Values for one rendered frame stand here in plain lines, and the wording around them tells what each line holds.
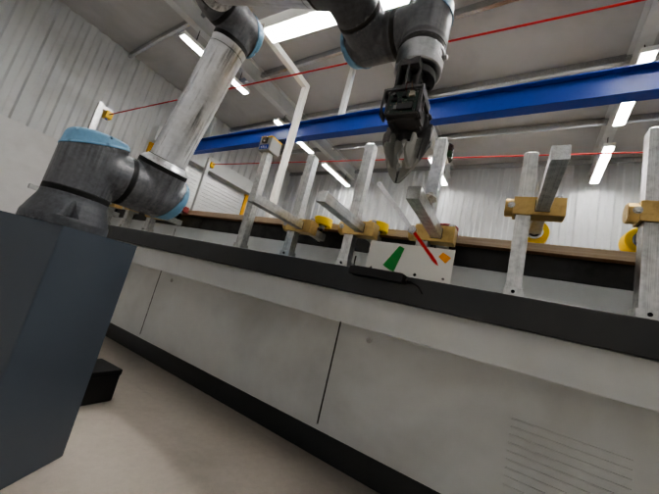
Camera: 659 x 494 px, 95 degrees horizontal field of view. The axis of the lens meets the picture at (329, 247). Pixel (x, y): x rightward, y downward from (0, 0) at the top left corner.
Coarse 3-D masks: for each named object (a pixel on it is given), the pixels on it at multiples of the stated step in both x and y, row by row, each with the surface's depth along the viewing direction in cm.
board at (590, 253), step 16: (272, 224) 152; (336, 224) 130; (464, 240) 103; (480, 240) 101; (496, 240) 99; (560, 256) 91; (576, 256) 88; (592, 256) 86; (608, 256) 84; (624, 256) 83
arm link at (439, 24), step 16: (416, 0) 57; (432, 0) 55; (448, 0) 56; (400, 16) 58; (416, 16) 56; (432, 16) 55; (448, 16) 56; (400, 32) 59; (416, 32) 55; (432, 32) 54; (448, 32) 57
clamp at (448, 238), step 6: (420, 228) 92; (444, 228) 89; (450, 228) 88; (408, 234) 94; (420, 234) 92; (426, 234) 91; (444, 234) 88; (450, 234) 87; (456, 234) 90; (414, 240) 94; (426, 240) 91; (432, 240) 89; (438, 240) 89; (444, 240) 88; (450, 240) 87; (450, 246) 91
